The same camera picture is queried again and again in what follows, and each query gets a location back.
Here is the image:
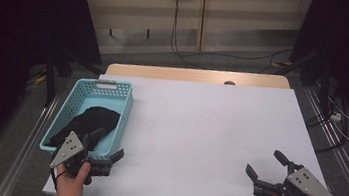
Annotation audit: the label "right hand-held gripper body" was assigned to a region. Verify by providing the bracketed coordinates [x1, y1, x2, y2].
[252, 160, 344, 196]

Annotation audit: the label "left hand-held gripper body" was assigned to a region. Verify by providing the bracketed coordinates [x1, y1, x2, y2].
[47, 128, 116, 189]

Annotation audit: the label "black shorts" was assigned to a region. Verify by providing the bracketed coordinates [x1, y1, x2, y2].
[45, 100, 123, 155]

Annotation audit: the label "light blue plastic basket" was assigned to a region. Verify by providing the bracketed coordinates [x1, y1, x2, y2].
[38, 72, 136, 166]

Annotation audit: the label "person's left hand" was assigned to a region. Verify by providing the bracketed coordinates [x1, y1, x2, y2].
[54, 158, 92, 196]

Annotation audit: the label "black stand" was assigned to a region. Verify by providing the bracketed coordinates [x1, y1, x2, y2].
[39, 45, 108, 115]
[271, 43, 337, 111]

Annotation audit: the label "white plug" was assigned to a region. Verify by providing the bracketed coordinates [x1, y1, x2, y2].
[329, 111, 344, 124]

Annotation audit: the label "wooden table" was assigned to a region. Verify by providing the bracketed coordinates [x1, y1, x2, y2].
[104, 53, 293, 98]

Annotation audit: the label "beige low cabinet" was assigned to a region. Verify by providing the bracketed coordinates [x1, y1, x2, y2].
[69, 0, 313, 79]

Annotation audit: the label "left hand-held gripper cable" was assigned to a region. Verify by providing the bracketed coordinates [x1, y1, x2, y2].
[46, 162, 67, 194]

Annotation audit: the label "black floor cables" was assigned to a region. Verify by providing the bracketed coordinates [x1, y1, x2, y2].
[301, 90, 349, 157]

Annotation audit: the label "black hanging cable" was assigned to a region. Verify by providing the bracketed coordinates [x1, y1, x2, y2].
[165, 0, 298, 81]

